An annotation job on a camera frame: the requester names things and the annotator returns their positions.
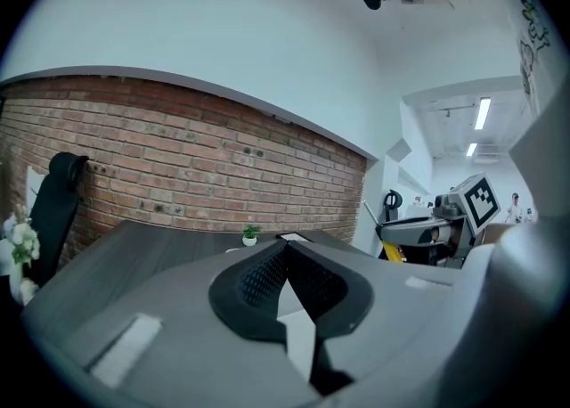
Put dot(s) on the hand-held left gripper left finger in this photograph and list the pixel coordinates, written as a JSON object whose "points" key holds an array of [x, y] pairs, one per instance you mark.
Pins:
{"points": [[240, 295]]}

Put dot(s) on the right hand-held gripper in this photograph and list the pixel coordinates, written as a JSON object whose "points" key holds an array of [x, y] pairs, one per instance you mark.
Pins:
{"points": [[478, 206]]}

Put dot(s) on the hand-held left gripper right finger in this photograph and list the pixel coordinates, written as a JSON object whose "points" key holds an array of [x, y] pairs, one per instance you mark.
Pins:
{"points": [[338, 299]]}

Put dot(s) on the yellow tool with black tip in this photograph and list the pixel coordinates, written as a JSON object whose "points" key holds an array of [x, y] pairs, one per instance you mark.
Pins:
{"points": [[393, 252]]}

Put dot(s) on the person's right forearm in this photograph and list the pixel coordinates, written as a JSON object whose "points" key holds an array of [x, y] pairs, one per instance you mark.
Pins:
{"points": [[494, 234]]}

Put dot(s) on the small potted green plant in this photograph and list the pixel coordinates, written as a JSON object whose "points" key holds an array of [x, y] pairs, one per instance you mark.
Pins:
{"points": [[250, 237]]}

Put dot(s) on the long ceiling light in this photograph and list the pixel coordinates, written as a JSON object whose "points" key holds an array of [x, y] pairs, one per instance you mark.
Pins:
{"points": [[471, 149], [482, 113]]}

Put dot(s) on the black high-back chair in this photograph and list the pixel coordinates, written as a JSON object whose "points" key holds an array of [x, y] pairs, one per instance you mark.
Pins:
{"points": [[58, 210]]}

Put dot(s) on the white flower bouquet in vase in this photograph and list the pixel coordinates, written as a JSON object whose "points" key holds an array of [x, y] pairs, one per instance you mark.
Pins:
{"points": [[22, 241]]}

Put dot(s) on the white cartoon print shirt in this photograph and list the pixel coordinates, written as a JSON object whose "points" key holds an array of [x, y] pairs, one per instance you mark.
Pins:
{"points": [[530, 41]]}

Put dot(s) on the white wall shelf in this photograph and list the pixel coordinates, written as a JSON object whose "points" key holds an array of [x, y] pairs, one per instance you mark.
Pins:
{"points": [[414, 180]]}

